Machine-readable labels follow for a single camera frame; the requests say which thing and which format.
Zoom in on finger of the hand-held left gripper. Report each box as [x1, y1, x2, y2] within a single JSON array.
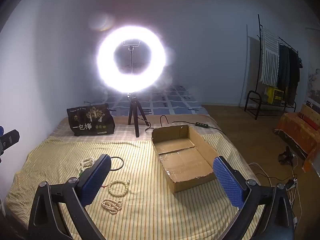
[[0, 126, 20, 163]]

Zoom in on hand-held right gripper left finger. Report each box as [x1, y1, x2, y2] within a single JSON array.
[[28, 154, 112, 240]]

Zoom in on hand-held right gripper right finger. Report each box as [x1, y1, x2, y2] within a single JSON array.
[[212, 156, 295, 240]]

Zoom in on cream bead bracelet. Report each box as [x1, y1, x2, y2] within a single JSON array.
[[108, 179, 131, 196]]

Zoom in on white bead bracelet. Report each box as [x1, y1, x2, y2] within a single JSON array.
[[80, 157, 97, 172]]

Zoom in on pearl necklace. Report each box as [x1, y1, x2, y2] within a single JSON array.
[[101, 199, 123, 215]]

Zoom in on black bangle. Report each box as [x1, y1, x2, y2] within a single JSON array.
[[110, 156, 124, 172]]

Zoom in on cardboard box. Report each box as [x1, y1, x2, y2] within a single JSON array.
[[151, 125, 219, 193]]

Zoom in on yellow striped blanket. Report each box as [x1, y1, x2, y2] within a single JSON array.
[[5, 132, 265, 240]]

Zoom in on power strip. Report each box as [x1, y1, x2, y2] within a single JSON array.
[[285, 177, 298, 190]]

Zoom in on black snack bag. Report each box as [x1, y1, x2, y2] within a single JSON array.
[[66, 103, 116, 137]]

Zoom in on black clamp on floor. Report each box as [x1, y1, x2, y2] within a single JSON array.
[[279, 146, 297, 165]]

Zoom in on black tripod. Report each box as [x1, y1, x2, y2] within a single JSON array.
[[126, 93, 150, 138]]

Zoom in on yellow box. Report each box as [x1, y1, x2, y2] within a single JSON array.
[[266, 86, 284, 104]]

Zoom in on red long box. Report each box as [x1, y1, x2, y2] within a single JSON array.
[[299, 114, 319, 129]]

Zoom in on blue checked quilt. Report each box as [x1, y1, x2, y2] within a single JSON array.
[[107, 85, 210, 117]]

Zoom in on dark hanging clothes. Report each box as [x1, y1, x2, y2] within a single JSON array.
[[277, 44, 303, 105]]

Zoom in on striped white cloth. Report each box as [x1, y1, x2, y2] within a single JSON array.
[[259, 26, 280, 87]]

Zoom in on phone clamp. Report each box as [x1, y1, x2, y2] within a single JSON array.
[[122, 40, 140, 77]]

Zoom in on black clothes rack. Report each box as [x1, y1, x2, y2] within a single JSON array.
[[244, 14, 304, 120]]

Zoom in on white cable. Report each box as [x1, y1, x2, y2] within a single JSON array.
[[249, 162, 303, 230]]

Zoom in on black cable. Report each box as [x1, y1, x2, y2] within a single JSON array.
[[145, 115, 223, 133]]

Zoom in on ring light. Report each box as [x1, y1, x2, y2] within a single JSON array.
[[96, 25, 167, 93]]

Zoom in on wall poster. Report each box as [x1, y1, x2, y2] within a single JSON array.
[[306, 62, 320, 105]]

